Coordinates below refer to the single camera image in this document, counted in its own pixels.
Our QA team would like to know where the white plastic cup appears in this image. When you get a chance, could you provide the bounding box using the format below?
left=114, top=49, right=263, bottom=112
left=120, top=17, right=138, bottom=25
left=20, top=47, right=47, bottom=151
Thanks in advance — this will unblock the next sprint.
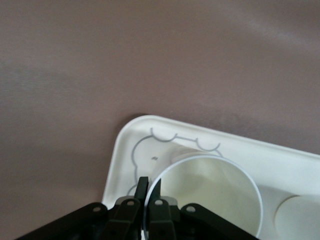
left=143, top=154, right=264, bottom=240
left=274, top=195, right=320, bottom=240

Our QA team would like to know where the white tray with bear print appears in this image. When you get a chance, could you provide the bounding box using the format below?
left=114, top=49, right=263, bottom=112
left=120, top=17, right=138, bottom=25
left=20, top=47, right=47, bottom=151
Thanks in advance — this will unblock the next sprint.
left=101, top=114, right=320, bottom=240

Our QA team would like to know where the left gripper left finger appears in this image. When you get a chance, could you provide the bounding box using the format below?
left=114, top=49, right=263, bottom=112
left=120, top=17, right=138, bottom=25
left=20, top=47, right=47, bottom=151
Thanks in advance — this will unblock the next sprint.
left=101, top=176, right=150, bottom=240

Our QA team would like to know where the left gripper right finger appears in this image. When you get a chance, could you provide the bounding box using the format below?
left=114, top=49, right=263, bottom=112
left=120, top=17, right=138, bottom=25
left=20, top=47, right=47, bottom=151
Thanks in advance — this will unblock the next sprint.
left=147, top=178, right=181, bottom=240

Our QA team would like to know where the brown table cover sheet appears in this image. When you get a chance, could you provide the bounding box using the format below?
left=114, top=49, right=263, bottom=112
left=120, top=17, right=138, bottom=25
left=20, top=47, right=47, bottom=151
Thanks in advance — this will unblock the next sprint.
left=0, top=0, right=320, bottom=240

